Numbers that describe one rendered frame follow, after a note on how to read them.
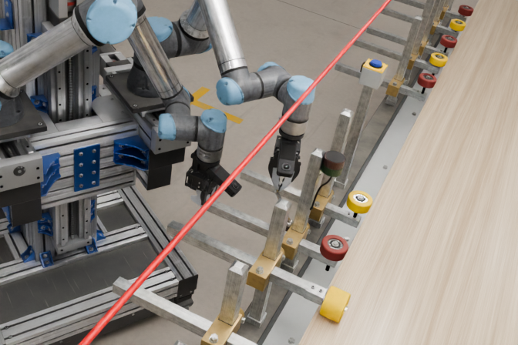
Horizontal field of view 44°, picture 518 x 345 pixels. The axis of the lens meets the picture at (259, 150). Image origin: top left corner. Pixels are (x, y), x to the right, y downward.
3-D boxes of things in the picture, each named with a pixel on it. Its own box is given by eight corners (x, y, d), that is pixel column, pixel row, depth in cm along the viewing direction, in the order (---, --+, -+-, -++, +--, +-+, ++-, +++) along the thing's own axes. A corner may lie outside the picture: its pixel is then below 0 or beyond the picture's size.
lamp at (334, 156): (305, 215, 190) (321, 157, 178) (312, 205, 194) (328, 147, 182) (324, 223, 189) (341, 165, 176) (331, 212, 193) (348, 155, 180)
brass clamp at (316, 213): (303, 215, 215) (306, 204, 213) (317, 194, 226) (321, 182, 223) (320, 222, 214) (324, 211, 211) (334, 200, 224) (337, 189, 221)
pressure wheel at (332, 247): (310, 272, 193) (318, 245, 187) (319, 256, 199) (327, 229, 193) (334, 283, 191) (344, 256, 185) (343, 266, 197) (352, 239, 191)
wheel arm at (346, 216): (239, 180, 225) (240, 171, 222) (243, 175, 227) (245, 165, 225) (355, 230, 213) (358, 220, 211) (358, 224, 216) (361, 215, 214)
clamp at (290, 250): (277, 253, 194) (280, 242, 191) (294, 228, 204) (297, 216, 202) (294, 261, 193) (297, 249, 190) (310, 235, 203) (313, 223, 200)
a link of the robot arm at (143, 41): (88, -29, 174) (166, 110, 204) (84, -12, 166) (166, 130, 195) (127, -45, 173) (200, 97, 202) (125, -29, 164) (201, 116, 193)
